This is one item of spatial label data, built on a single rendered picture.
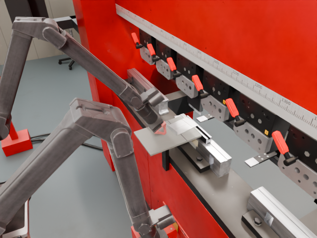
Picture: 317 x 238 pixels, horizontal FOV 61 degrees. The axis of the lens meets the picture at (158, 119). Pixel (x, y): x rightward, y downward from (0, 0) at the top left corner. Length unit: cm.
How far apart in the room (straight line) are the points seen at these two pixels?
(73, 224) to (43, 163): 164
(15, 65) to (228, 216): 92
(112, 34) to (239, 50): 115
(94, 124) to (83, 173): 200
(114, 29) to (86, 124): 137
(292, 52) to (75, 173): 216
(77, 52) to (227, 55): 49
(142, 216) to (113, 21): 133
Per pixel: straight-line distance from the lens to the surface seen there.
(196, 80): 104
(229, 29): 90
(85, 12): 179
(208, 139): 124
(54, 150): 60
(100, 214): 223
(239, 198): 119
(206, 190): 118
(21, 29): 92
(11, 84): 100
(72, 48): 95
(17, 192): 67
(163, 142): 120
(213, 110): 105
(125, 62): 197
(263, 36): 80
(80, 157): 271
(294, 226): 105
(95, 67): 98
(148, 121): 114
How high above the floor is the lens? 178
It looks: 36 degrees down
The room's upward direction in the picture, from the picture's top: 2 degrees counter-clockwise
